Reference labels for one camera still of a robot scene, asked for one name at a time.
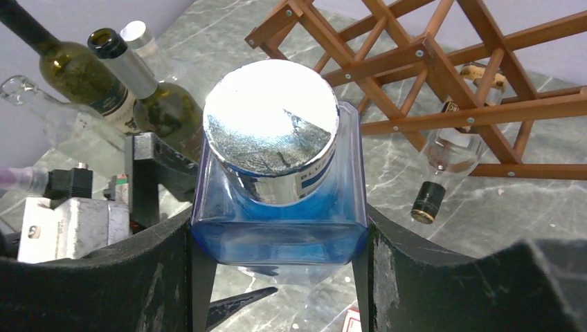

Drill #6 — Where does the blue square glass bottle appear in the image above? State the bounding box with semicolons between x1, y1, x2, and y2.
190;59;368;285

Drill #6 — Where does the green bottle silver neck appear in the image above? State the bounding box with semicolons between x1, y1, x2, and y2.
87;28;203;163

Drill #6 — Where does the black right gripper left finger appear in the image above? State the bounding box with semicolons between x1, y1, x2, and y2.
1;210;217;331

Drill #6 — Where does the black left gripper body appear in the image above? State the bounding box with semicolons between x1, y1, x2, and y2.
125;132;198;228

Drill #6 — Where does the clear empty glass bottle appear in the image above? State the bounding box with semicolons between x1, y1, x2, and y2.
1;75;125;164

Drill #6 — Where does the clear whisky bottle black label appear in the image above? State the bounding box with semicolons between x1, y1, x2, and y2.
410;62;509;224

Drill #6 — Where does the dark green wine bottle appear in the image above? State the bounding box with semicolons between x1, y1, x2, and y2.
1;1;140;133

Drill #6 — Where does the red white small box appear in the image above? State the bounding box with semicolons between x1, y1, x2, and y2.
341;308;362;332

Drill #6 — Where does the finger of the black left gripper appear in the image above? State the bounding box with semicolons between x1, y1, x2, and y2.
205;286;278;331

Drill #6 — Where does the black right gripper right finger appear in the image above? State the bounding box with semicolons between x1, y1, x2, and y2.
353;207;586;331

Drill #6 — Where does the brown wooden wine rack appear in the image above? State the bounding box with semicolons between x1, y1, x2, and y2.
245;1;586;181

